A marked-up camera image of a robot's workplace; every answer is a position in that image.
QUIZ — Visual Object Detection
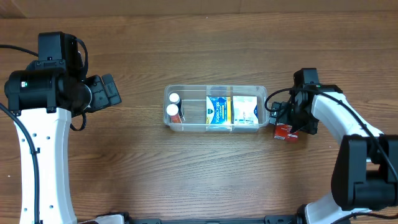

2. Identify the blue Vicks VapoDrops box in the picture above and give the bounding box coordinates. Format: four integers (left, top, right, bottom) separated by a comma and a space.
206, 96, 232, 125

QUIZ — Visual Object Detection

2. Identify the red medicine box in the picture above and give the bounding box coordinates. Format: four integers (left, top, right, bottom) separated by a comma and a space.
273, 123, 299, 142

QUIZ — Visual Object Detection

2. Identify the black tube white cap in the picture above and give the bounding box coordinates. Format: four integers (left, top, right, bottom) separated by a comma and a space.
169, 93, 183, 117

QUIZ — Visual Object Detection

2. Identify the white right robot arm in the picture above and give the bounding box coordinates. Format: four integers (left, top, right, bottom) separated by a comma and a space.
264, 68, 397, 224

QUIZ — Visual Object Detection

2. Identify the white bandage box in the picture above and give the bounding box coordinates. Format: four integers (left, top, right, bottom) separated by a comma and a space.
233, 96, 259, 125

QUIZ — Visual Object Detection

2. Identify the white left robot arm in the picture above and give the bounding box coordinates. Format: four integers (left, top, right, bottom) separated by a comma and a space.
2, 32, 121, 223

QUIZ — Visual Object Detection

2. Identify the clear plastic container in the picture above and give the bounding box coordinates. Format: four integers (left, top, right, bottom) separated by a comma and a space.
164, 85, 269, 132

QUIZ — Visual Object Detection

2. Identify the orange tube white cap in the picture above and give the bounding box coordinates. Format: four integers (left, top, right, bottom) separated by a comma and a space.
166, 104, 183, 123

